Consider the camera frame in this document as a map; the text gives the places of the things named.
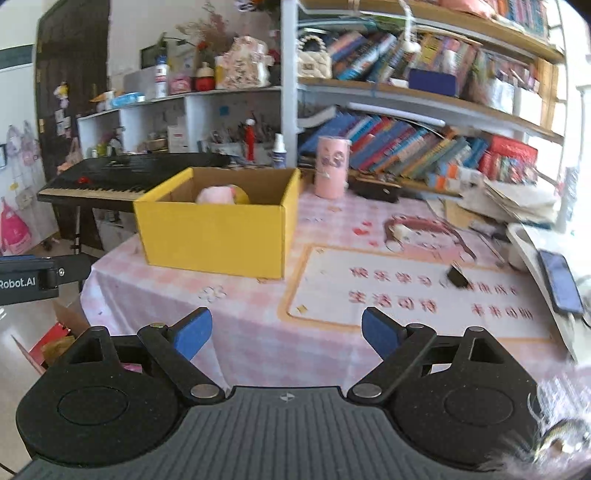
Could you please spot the black electronic keyboard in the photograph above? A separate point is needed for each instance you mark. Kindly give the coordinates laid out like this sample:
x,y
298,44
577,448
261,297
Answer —
x,y
129,173

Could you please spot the white printed desk mat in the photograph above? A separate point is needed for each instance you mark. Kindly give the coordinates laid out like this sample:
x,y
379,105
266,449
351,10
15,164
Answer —
x,y
332,277

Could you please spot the white spray bottle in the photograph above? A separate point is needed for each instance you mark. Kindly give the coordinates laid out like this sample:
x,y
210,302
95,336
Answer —
x,y
279,154

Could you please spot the dark blue box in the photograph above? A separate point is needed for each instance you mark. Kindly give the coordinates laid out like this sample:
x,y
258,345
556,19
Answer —
x,y
431,82

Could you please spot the red printed box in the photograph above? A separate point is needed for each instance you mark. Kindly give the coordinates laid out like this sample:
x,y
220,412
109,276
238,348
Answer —
x,y
508,157

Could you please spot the white cubby shelf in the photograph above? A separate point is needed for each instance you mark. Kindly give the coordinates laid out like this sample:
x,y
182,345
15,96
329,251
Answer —
x,y
198,108

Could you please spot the floral pink gift bag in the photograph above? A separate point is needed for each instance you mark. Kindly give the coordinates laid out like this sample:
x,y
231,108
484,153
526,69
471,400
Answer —
x,y
242,64

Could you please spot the white quilted handbag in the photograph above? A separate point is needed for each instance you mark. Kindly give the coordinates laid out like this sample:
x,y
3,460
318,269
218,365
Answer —
x,y
314,62

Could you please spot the white desk lamp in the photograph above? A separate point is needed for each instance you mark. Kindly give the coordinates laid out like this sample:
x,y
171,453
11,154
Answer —
x,y
409,44

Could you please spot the stack of papers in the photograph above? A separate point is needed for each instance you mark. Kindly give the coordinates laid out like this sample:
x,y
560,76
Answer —
x,y
517,198

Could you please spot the white box red label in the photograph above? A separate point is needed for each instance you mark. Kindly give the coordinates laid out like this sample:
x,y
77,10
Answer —
x,y
177,138

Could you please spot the pink printed cup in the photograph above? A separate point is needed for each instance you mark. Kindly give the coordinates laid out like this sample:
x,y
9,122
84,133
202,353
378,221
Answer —
x,y
331,177

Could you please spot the black binder clip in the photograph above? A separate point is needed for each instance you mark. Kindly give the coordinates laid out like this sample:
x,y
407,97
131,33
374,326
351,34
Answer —
x,y
457,277

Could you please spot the yellow cardboard box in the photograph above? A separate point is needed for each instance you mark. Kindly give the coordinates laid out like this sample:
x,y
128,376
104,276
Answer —
x,y
212,240

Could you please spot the tall wooden bookshelf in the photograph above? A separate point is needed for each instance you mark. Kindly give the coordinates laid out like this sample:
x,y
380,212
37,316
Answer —
x,y
288,69

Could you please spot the dried flower bouquet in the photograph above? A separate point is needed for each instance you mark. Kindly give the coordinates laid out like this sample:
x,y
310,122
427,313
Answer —
x,y
217,27

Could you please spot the pink plush toy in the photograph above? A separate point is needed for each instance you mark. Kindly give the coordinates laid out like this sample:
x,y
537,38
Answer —
x,y
214,194

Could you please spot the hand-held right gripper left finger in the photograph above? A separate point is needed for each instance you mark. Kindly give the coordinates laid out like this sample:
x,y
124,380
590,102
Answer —
x,y
194,330

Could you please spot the row of colourful books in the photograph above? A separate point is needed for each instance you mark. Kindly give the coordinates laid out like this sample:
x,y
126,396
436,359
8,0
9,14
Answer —
x,y
392,143

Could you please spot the pink checked desktop tablecloth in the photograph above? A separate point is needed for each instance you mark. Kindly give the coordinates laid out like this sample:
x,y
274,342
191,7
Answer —
x,y
277,346

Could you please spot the slanted row of books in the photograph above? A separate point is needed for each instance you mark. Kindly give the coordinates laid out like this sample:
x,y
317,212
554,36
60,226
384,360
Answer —
x,y
369,53

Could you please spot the black keyboard stand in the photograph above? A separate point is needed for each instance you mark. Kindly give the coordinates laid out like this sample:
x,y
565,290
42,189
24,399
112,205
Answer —
x,y
77,226

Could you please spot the black case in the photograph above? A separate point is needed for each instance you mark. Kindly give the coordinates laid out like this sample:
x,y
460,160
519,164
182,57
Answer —
x,y
374,189

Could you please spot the red tassel ornament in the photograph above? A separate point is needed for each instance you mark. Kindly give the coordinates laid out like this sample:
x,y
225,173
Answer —
x,y
250,141

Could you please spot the dark wooden door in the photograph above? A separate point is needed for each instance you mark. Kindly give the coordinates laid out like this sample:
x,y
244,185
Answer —
x,y
74,55

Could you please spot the black smartphone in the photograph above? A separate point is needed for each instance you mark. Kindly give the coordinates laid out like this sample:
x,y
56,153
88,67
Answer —
x,y
561,281

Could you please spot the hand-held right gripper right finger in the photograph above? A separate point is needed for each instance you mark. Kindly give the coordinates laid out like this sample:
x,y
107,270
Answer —
x,y
378,330

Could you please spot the red cardboard carton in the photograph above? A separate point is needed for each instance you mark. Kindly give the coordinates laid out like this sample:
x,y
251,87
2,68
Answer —
x,y
51,341

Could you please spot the white bottle blue cap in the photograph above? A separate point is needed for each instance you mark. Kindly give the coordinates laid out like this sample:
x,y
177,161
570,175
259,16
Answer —
x,y
161,78

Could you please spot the blue tissue pack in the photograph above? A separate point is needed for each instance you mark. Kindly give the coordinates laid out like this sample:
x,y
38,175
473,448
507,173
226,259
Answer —
x,y
129,99

